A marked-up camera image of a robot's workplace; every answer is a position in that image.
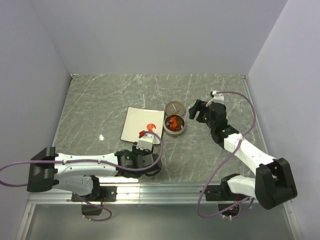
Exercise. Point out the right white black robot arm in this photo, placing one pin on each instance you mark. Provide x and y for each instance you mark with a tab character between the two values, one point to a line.
273	182

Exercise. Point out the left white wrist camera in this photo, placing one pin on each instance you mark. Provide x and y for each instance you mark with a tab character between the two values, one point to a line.
145	141

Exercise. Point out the aluminium front rail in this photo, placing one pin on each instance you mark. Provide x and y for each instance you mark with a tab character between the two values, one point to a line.
130	193

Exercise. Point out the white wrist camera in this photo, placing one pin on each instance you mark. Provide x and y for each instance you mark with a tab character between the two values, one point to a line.
216	97
145	141

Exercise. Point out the orange chicken leg piece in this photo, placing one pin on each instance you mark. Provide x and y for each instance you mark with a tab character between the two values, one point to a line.
174	123

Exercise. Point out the white square plate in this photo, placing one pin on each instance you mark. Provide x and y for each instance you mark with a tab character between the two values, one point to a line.
136	120

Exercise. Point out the round taupe lid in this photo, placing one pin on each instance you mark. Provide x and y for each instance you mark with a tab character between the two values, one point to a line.
175	108

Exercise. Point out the round metal lunch tin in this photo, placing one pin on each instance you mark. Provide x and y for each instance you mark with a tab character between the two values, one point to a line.
181	129

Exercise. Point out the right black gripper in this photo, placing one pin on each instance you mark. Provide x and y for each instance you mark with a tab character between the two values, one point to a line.
199	105

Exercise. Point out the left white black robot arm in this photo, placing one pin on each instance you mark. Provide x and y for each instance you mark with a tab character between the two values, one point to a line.
80	174

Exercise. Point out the orange shrimp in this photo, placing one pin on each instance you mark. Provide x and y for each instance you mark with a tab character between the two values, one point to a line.
151	127

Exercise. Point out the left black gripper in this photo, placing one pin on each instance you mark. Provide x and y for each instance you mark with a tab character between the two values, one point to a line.
136	150

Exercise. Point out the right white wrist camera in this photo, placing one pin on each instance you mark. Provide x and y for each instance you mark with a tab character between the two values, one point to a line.
216	97

